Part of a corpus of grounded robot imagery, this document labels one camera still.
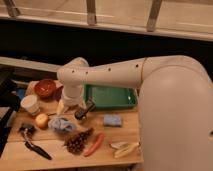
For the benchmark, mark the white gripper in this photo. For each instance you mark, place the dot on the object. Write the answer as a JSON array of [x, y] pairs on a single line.
[[71, 96]]

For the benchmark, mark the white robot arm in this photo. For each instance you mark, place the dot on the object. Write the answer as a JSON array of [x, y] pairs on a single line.
[[175, 106]]

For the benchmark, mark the purple bowl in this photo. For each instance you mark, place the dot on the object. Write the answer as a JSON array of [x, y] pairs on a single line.
[[57, 93]]

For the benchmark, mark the red bowl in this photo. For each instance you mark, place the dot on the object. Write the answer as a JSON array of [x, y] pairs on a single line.
[[45, 88]]

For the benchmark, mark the green plastic tray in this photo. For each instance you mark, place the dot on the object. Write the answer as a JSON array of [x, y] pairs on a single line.
[[110, 98]]

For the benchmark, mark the yellow red apple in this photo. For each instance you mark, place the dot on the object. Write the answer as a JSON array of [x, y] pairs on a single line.
[[41, 120]]

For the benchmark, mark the brown grape bunch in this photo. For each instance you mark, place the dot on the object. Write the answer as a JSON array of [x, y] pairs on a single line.
[[76, 143]]

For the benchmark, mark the white cup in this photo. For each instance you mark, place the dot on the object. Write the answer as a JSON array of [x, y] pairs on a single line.
[[30, 104]]

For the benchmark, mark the blue sponge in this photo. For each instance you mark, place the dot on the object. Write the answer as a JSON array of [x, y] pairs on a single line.
[[112, 120]]

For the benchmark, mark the wooden round board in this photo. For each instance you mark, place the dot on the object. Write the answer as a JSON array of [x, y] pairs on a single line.
[[30, 88]]

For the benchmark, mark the orange carrot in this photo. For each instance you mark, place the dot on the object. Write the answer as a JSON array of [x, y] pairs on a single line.
[[96, 144]]

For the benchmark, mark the blue object at edge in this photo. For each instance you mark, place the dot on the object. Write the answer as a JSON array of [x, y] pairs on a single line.
[[20, 92]]

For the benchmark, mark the black handled peeler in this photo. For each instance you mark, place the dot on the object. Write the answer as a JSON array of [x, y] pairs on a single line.
[[34, 147]]

